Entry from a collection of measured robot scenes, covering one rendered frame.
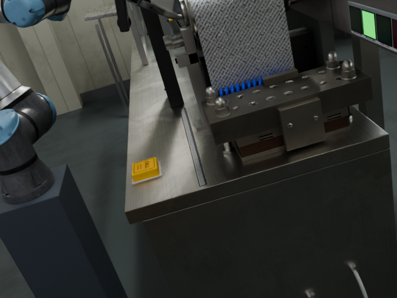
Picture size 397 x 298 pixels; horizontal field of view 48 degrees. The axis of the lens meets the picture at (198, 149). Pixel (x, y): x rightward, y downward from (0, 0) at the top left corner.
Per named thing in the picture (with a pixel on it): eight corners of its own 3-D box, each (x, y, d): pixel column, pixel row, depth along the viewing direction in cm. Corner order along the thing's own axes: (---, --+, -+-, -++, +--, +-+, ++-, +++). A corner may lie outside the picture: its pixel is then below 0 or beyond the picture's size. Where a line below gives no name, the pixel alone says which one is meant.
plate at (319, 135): (285, 148, 110) (277, 108, 105) (323, 136, 110) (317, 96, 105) (288, 152, 108) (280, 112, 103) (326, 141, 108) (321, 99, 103)
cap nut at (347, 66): (338, 77, 110) (336, 60, 108) (352, 73, 110) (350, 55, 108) (344, 81, 107) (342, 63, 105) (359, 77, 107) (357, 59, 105)
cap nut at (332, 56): (324, 67, 118) (321, 51, 116) (337, 63, 118) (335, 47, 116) (329, 71, 115) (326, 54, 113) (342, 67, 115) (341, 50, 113)
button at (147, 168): (134, 170, 123) (132, 163, 122) (158, 163, 123) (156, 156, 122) (134, 182, 117) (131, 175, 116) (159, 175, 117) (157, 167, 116)
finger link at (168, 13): (189, 2, 112) (155, -14, 110) (179, 23, 114) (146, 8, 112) (188, 0, 115) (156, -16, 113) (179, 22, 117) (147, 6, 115)
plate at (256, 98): (206, 121, 122) (201, 101, 119) (345, 80, 122) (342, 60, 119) (215, 145, 108) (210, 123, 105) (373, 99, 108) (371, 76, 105)
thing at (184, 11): (176, -5, 119) (179, 4, 113) (183, -7, 119) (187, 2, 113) (182, 21, 124) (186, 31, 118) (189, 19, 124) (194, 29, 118)
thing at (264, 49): (216, 104, 125) (199, 41, 117) (296, 81, 125) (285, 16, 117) (217, 105, 124) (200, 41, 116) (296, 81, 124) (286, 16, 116)
